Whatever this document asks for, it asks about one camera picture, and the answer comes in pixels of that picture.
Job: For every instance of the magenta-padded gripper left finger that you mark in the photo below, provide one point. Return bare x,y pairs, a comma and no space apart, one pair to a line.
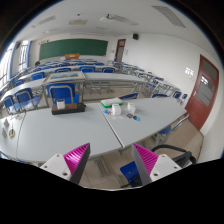
58,165

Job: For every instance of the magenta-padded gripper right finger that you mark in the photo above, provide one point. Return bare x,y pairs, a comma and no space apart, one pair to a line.
163,165

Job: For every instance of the small blue round object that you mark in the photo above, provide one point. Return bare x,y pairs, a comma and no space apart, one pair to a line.
137,118

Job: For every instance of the brown power strip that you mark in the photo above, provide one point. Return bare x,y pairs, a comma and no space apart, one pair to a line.
73,108

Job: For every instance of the small dark card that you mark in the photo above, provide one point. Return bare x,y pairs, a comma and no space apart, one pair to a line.
129,116

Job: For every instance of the small white box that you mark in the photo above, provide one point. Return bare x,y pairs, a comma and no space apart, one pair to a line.
131,108
116,110

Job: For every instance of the blue chair with wooden edge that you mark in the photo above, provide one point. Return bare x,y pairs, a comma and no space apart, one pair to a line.
159,95
129,96

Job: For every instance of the small blue card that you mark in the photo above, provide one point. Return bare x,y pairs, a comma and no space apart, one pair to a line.
107,112

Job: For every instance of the red-brown door with windows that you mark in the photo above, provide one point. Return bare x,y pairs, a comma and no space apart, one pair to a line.
203,93

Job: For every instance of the framed picture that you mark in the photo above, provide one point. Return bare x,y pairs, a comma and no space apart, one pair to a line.
65,76

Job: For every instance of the group of blue chairs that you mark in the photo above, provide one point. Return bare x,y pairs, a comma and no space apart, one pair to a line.
87,69

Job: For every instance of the group of grey classroom desks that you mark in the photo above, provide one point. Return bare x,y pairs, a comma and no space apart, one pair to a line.
110,77

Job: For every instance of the orange wooden lectern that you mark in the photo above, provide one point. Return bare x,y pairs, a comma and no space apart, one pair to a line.
72,56

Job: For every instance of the large window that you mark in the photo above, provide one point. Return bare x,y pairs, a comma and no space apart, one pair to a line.
5,66

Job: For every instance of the narrow window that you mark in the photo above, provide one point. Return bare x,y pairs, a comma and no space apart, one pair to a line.
24,55

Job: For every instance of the green chalkboard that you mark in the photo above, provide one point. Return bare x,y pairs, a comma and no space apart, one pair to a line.
73,48

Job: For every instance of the ceiling air conditioner vent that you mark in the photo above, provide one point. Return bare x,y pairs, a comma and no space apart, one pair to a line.
78,22

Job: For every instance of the group of ceiling lights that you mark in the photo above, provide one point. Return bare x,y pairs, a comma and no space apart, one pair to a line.
170,15

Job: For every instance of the white ceiling projector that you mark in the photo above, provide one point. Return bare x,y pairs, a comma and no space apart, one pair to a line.
106,18

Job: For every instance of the blue chair with metal frame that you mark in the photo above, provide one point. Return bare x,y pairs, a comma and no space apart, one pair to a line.
165,129
24,96
8,101
61,91

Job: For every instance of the black wall speaker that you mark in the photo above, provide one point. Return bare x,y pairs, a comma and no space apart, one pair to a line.
135,36

